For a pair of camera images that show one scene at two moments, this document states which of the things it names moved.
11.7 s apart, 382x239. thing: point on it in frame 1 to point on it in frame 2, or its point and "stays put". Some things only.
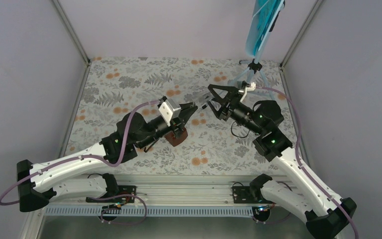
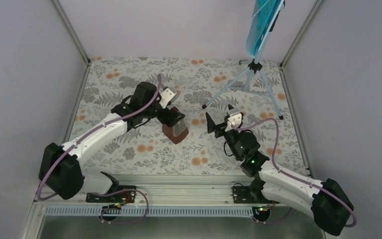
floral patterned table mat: [214, 144] stays put
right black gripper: [232, 97] to [211, 126]
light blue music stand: [263, 16] stays put
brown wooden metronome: [173, 140] stays put
